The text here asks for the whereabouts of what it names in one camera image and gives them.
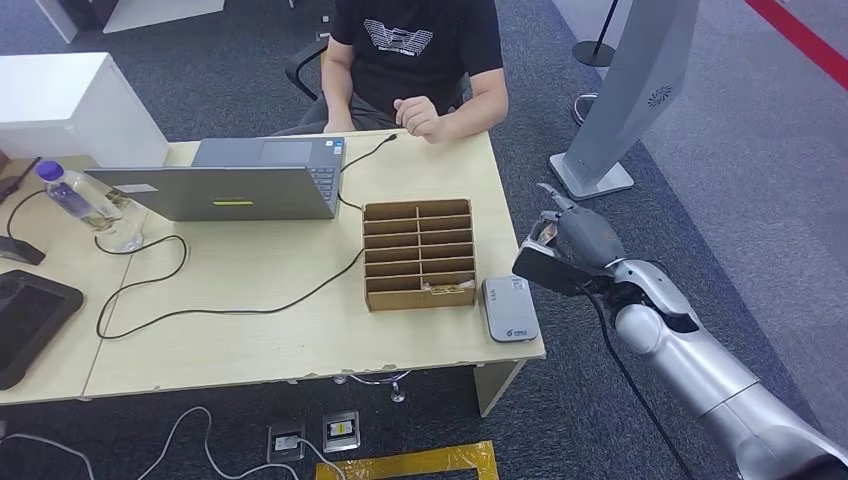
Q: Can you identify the person's left hand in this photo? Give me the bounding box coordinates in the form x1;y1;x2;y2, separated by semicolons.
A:
394;95;444;144

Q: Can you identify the thin pale wire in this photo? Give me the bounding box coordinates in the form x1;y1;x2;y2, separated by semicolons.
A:
331;370;412;404

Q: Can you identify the black laptop power cable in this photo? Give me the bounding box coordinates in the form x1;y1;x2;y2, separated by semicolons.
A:
94;133;399;340

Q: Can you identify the person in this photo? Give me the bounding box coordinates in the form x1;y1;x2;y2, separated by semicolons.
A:
274;0;510;144

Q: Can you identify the white cable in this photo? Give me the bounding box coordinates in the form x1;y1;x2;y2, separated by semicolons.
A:
293;437;348;480
0;431;97;480
134;405;303;480

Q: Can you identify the black stanchion post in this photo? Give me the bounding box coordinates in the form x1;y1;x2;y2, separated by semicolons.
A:
572;0;621;68

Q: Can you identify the black tablet controller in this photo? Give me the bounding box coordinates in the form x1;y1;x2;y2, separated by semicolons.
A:
0;269;85;392

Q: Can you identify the black desk device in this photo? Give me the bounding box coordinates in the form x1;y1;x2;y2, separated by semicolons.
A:
0;235;46;266

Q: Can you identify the floor socket with plug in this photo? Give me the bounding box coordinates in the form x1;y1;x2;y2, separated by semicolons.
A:
266;421;307;464

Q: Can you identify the grey kiosk stand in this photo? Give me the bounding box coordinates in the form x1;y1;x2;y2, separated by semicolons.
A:
548;0;702;202

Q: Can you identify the thin black cable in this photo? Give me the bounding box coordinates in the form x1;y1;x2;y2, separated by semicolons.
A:
5;190;48;240

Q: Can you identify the black strap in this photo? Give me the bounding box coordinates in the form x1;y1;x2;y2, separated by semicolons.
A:
0;156;42;203

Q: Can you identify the plastic bottle purple cap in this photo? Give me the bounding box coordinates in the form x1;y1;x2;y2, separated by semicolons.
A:
34;160;146;254

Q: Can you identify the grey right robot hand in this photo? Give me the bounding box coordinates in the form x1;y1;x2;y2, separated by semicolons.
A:
529;183;628;273

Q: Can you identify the desk leg panel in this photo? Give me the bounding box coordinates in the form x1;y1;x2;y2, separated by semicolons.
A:
472;359;528;419

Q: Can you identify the white shelf unit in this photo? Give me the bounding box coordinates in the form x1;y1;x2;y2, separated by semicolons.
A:
36;0;227;44

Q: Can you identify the yellow floor tape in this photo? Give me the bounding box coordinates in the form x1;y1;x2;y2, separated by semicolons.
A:
314;440;499;480

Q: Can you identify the white cabinet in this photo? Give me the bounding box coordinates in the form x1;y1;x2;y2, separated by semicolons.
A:
0;52;170;168

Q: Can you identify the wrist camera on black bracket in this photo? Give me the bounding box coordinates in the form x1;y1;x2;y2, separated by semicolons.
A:
511;239;621;297

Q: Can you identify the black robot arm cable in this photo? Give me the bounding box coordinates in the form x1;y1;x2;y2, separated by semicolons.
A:
581;286;698;480

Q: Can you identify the grey laptop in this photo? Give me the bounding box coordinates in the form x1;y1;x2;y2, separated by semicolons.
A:
84;135;346;223

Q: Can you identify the grey ring base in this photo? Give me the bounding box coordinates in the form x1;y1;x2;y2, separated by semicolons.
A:
571;92;601;127

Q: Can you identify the black office chair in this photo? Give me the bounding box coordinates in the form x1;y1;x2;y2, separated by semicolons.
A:
284;40;329;102

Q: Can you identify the grey card reader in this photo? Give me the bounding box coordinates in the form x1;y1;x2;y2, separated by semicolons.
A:
480;275;540;344

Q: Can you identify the cardboard card organiser box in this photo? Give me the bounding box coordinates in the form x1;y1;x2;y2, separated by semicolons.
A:
362;198;477;313

